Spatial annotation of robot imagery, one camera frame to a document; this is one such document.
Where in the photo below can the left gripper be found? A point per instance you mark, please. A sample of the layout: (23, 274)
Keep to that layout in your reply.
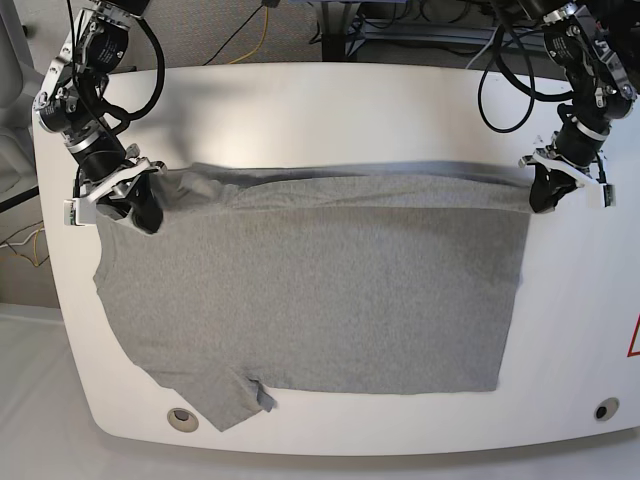
(571, 161)

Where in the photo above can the table grommet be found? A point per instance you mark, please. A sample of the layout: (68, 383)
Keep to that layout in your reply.
(606, 409)
(182, 420)

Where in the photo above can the black table leg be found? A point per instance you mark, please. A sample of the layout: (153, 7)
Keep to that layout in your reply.
(335, 19)

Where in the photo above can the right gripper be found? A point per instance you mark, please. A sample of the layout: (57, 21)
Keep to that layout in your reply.
(116, 185)

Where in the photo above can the right table grommet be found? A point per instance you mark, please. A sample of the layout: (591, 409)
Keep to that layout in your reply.
(606, 409)

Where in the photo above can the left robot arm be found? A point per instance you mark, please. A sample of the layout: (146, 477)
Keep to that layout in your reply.
(596, 44)

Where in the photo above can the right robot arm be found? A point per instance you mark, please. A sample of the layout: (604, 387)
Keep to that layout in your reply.
(71, 101)

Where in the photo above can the grey T-shirt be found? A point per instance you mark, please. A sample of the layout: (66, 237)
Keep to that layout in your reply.
(338, 282)

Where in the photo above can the left table grommet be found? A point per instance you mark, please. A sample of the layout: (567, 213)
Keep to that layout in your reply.
(182, 420)

